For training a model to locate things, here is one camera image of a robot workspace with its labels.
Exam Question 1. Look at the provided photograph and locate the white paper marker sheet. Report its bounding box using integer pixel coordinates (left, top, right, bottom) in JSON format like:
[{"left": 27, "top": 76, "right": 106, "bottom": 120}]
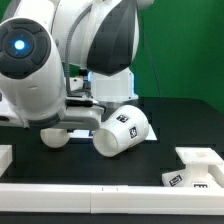
[{"left": 69, "top": 126, "right": 157, "bottom": 141}]

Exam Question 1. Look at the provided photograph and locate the white lamp bulb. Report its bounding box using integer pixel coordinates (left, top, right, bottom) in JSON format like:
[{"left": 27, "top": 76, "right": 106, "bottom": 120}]
[{"left": 40, "top": 128, "right": 70, "bottom": 148}]

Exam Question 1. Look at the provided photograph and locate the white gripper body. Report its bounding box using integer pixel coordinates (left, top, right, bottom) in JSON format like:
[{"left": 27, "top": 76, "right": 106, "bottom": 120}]
[{"left": 0, "top": 98, "right": 107, "bottom": 132}]

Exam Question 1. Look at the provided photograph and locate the white lamp base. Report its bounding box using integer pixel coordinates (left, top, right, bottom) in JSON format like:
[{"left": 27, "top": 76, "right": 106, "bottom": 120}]
[{"left": 162, "top": 147, "right": 223, "bottom": 188}]

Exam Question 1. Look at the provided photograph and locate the white lamp shade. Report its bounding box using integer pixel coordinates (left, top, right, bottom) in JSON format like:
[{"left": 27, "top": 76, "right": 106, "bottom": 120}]
[{"left": 93, "top": 105, "right": 149, "bottom": 157}]

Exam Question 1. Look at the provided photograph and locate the white front wall bar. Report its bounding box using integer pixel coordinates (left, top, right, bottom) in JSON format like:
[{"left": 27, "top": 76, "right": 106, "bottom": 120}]
[{"left": 0, "top": 184, "right": 224, "bottom": 215}]

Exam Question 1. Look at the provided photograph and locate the white left wall block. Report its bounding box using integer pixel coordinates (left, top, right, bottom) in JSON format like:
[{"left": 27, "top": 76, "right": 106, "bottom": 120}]
[{"left": 0, "top": 145, "right": 13, "bottom": 177}]

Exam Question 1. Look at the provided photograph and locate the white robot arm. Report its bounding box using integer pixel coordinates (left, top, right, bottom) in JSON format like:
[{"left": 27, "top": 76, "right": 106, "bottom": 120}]
[{"left": 0, "top": 0, "right": 154, "bottom": 130}]

